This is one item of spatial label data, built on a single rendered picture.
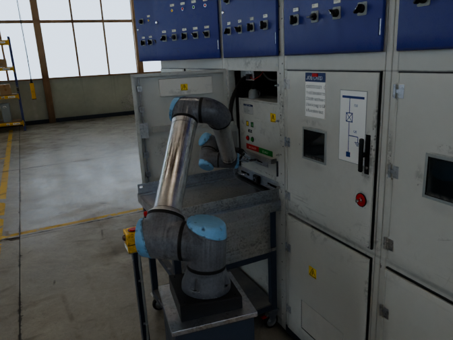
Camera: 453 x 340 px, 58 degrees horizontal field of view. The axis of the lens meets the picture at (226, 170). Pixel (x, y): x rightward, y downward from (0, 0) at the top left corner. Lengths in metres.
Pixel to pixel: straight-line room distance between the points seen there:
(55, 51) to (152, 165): 10.71
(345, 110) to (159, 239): 0.93
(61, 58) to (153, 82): 10.67
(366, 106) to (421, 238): 0.54
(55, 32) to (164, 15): 10.27
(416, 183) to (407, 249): 0.27
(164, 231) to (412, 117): 0.98
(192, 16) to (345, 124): 1.54
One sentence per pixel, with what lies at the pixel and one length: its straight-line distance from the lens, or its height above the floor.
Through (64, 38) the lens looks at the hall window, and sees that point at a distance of 13.34.
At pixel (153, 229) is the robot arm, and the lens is 1.54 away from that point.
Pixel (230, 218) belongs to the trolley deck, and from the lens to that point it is 2.23.
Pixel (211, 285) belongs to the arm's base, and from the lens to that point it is 1.55.
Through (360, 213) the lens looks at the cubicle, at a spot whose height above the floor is 0.99.
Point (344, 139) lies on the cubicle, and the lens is 1.83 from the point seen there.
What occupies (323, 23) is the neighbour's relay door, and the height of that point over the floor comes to 1.77.
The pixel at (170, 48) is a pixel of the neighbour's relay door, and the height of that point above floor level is 1.74.
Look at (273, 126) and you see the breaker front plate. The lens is 2.40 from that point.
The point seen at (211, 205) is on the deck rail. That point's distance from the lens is 2.19.
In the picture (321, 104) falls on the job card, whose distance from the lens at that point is 1.92.
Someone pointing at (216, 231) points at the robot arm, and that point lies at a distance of 1.48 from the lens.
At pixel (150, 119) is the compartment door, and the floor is 1.29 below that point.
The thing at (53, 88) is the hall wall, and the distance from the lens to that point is 13.20.
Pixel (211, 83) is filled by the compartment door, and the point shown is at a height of 1.49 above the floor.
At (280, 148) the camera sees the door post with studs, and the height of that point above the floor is 1.15.
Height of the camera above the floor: 1.66
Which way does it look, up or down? 16 degrees down
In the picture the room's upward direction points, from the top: 3 degrees counter-clockwise
